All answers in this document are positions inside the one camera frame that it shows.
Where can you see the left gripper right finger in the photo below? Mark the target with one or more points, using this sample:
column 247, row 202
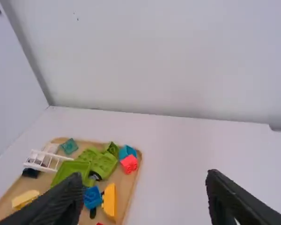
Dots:
column 224, row 192

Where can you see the teal toy brick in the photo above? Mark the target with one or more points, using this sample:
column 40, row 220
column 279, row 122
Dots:
column 69, row 146

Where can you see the pale yellow toy brick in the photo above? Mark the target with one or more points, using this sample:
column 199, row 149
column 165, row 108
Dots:
column 24, row 198

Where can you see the yellow toy car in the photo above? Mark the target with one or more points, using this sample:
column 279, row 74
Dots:
column 111, row 204

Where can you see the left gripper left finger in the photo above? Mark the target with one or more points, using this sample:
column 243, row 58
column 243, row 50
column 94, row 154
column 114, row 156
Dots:
column 53, row 204

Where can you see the white toy brick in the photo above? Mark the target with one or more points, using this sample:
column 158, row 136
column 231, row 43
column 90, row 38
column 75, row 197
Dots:
column 49, row 154

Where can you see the black toy brick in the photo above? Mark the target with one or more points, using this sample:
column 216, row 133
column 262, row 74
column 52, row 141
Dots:
column 30, row 173

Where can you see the light blue toy brick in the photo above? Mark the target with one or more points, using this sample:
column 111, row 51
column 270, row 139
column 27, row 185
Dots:
column 127, row 151

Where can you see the tan tray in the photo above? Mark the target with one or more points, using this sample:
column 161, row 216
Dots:
column 126, row 187

